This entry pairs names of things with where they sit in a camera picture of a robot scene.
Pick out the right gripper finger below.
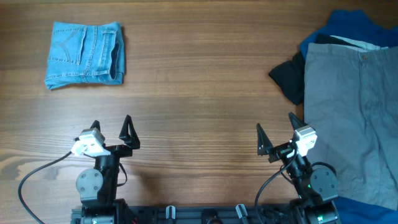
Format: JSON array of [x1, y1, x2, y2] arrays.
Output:
[[256, 123, 273, 156], [289, 112, 307, 129]]

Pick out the grey cotton shorts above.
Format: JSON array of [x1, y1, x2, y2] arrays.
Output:
[[304, 44, 397, 210]]

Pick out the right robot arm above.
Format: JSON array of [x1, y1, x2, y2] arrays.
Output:
[[254, 112, 341, 223]]

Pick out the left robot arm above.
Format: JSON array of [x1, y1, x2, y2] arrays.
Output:
[[70, 115, 141, 224]]

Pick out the black garment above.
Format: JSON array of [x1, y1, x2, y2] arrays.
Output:
[[269, 34, 363, 105]]

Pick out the folded blue denim jeans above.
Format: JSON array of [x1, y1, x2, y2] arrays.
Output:
[[44, 22, 125, 90]]

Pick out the light grey garment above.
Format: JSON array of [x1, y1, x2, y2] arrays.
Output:
[[332, 35, 388, 52]]

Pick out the blue shirt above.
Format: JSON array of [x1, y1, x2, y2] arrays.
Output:
[[299, 9, 397, 58]]

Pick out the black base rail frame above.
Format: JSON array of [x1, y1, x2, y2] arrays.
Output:
[[70, 204, 297, 224]]

